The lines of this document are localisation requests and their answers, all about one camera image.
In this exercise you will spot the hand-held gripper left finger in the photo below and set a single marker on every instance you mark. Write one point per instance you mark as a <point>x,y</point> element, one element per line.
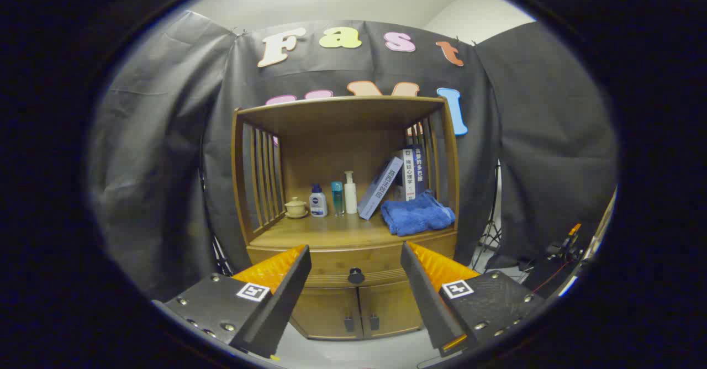
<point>287,297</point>

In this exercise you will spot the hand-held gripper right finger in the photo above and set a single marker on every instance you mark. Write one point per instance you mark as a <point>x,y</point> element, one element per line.
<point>425,297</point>

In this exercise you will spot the wooden drawer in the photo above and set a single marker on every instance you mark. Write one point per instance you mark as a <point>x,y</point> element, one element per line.
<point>342,258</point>

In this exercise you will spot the wooden cabinet door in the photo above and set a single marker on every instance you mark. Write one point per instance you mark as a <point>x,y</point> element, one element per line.
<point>389,308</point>
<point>326,311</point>

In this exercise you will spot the wooden countertop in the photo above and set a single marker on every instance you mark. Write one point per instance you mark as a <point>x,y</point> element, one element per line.
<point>331,231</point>

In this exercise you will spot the wooden cabinet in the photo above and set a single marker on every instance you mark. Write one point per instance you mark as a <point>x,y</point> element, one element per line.
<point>331,153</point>

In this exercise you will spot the black tripod stand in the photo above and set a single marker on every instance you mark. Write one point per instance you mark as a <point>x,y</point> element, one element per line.
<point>221,256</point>
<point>489,231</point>

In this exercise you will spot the blue folded towel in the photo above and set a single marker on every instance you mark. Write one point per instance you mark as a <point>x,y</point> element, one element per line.
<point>417,214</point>

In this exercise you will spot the cream lidded teacup with saucer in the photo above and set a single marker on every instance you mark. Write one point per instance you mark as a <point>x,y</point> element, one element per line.
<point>295,207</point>

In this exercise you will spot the white lotion bottle blue cap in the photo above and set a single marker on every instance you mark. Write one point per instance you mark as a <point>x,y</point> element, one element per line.
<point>317,203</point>

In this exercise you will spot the teal clear bottle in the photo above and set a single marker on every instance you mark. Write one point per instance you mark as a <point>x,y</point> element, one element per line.
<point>337,198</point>

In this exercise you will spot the pale lilac book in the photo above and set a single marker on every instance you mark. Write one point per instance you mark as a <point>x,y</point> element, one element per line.
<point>381,186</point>

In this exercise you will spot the white spine book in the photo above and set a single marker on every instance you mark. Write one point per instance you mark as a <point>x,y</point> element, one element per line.
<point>410,178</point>

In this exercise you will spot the white pump bottle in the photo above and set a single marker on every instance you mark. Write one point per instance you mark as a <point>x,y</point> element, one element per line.
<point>350,195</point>

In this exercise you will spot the dark blue book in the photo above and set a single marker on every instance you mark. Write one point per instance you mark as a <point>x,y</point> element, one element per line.
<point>420,170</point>

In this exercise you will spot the black orange device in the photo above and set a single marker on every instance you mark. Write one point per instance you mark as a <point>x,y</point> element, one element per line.
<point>563,247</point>

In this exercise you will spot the black backdrop cloth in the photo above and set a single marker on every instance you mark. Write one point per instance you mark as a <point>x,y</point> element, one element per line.
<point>165,164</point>

